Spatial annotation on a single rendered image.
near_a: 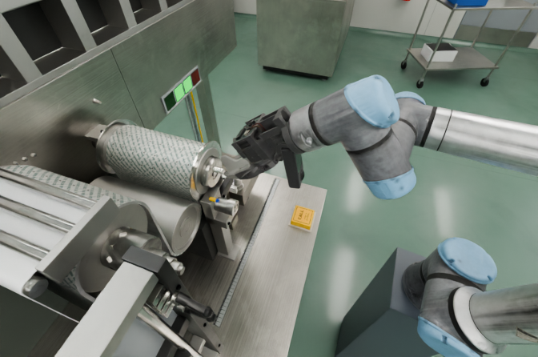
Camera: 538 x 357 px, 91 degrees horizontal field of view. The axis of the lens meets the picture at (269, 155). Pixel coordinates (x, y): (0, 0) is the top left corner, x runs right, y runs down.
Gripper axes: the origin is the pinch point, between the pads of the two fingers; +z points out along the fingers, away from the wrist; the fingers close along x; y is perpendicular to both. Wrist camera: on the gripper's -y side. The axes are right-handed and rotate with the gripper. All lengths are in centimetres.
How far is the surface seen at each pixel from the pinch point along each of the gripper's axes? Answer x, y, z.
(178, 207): 10.2, 1.6, 11.0
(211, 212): 5.5, -6.4, 11.7
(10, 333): 42, 4, 50
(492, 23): -451, -198, -86
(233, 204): 3.3, -7.5, 5.8
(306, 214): -17.0, -38.6, 11.2
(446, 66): -304, -156, -25
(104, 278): 28.9, 6.9, 5.9
